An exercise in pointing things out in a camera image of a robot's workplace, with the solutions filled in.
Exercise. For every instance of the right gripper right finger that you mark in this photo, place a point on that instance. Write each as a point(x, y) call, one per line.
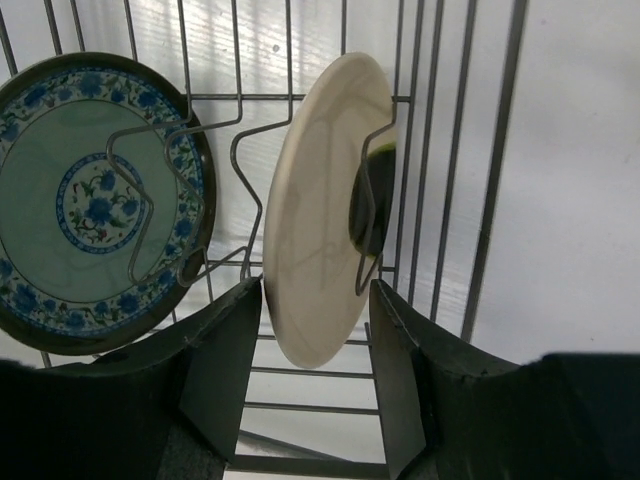
point(450, 410)

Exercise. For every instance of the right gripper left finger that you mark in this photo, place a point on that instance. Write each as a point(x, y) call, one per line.
point(166, 407)

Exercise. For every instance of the cream plate with dark edge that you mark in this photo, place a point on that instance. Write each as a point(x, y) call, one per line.
point(328, 210)

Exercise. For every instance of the green rimmed white plate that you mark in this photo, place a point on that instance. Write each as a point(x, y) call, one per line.
point(108, 199)

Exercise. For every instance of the metal wire dish rack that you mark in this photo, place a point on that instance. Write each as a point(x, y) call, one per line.
point(248, 64)

